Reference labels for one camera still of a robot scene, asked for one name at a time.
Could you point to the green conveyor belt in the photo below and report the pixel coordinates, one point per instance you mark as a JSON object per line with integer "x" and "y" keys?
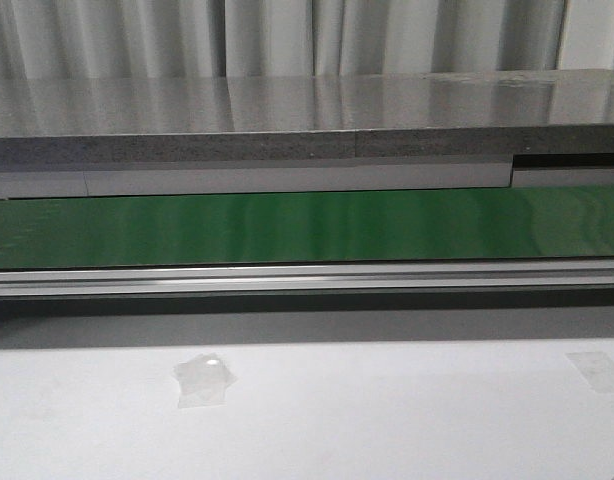
{"x": 307, "y": 227}

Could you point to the grey stone counter slab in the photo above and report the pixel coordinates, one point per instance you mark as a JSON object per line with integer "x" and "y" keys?
{"x": 126, "y": 137}

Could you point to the clear tape strip right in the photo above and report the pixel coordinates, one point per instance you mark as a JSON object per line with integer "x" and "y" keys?
{"x": 597, "y": 368}

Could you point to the white pleated curtain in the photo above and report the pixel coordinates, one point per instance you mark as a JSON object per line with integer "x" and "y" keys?
{"x": 160, "y": 39}

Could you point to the aluminium conveyor side rail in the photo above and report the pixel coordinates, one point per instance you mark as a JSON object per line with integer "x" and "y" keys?
{"x": 305, "y": 277}

